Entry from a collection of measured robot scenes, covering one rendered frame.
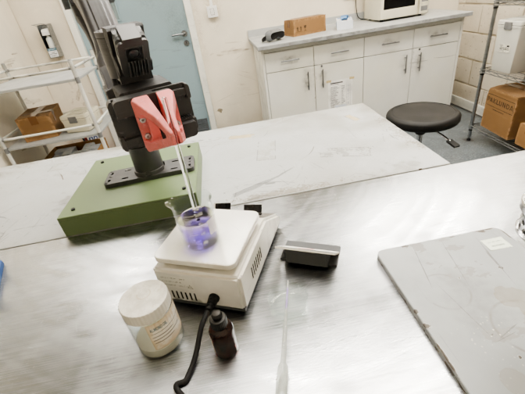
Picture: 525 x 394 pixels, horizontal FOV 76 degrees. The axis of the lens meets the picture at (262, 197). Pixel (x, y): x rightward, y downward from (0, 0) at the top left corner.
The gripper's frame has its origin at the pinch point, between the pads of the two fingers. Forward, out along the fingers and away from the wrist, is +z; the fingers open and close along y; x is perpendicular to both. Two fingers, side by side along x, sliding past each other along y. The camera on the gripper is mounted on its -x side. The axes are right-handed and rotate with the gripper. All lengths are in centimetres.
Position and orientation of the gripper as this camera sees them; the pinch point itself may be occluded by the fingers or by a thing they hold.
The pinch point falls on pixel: (174, 136)
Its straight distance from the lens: 38.7
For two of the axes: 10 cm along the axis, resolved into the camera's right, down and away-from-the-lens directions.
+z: 5.0, 4.3, -7.5
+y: 8.6, -3.6, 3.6
